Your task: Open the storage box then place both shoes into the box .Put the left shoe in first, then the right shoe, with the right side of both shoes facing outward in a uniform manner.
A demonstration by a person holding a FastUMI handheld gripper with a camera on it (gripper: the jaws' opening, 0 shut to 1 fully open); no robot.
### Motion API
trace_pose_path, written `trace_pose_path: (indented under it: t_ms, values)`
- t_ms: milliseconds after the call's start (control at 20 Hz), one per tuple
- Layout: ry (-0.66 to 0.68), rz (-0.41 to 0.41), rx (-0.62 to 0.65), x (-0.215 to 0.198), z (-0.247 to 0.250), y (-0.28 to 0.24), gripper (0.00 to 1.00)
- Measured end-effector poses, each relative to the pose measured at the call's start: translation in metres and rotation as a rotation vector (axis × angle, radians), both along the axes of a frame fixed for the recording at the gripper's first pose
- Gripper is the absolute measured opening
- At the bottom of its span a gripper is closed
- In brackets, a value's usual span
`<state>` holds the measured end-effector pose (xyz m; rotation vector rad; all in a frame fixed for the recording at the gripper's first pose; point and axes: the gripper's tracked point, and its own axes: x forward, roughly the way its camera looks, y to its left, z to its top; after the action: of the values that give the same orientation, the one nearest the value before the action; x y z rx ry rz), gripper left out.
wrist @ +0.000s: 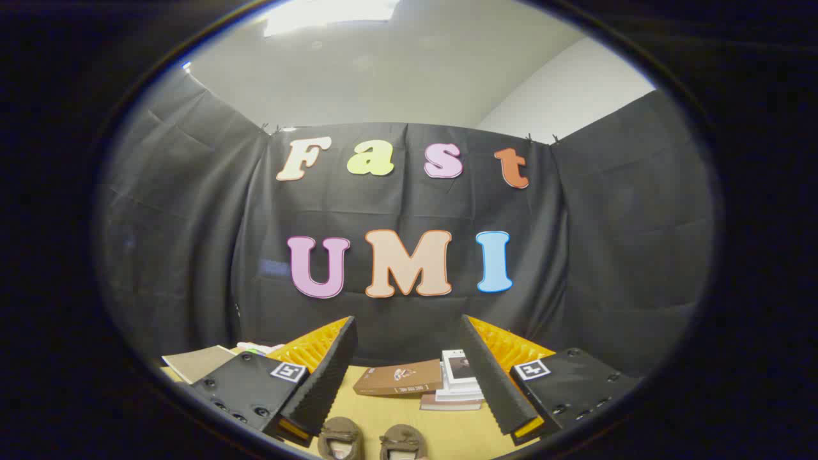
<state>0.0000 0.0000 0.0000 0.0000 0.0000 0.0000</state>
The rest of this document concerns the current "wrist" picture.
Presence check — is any white book with photo cover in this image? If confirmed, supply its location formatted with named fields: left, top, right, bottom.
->
left=441, top=349, right=480, bottom=386

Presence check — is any tan storage box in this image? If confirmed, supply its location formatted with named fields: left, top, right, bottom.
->
left=161, top=346, right=237, bottom=384

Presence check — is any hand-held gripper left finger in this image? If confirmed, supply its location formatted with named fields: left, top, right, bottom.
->
left=192, top=315, right=359, bottom=448

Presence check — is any brown fuzzy shoe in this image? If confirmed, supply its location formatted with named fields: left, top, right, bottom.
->
left=379, top=424, right=428, bottom=460
left=318, top=417, right=365, bottom=460

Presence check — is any brown cover book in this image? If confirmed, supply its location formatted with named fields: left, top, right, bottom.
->
left=353, top=359, right=445, bottom=398

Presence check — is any plain white book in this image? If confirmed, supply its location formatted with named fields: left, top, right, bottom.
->
left=436, top=377, right=484, bottom=402

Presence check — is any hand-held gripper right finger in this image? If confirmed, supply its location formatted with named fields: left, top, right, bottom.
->
left=459, top=314, right=643, bottom=447

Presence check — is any thick mauve cover book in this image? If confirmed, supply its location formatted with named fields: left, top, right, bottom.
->
left=420, top=394, right=483, bottom=411

